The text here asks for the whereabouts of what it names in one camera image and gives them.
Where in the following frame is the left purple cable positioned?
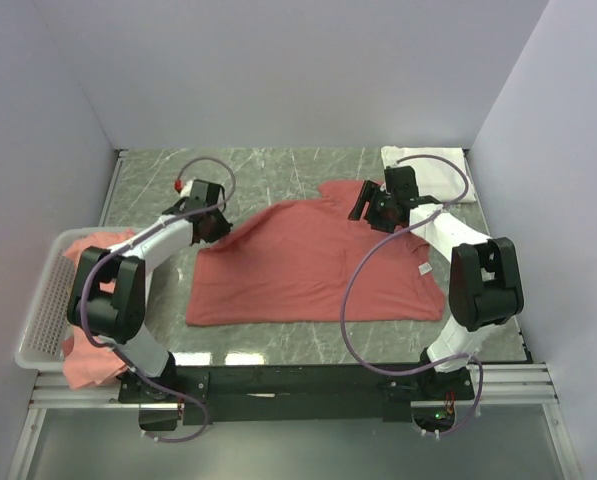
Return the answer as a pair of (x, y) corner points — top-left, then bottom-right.
(79, 156), (237, 445)

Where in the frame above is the white plastic basket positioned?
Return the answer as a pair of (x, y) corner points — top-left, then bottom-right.
(14, 226), (149, 371)

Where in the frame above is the salmon pink t-shirt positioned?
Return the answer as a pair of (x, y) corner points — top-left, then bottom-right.
(62, 229), (135, 390)

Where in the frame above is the dark red t-shirt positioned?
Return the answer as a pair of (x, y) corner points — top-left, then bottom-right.
(185, 180), (445, 327)

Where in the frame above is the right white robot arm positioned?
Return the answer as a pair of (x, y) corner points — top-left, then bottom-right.
(348, 166), (524, 375)

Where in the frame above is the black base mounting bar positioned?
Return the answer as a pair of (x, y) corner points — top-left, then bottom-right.
(118, 364), (476, 431)

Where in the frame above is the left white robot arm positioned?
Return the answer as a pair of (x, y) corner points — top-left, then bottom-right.
(67, 180), (232, 384)

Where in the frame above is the aluminium frame rail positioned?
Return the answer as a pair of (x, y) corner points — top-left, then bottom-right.
(28, 364), (559, 409)

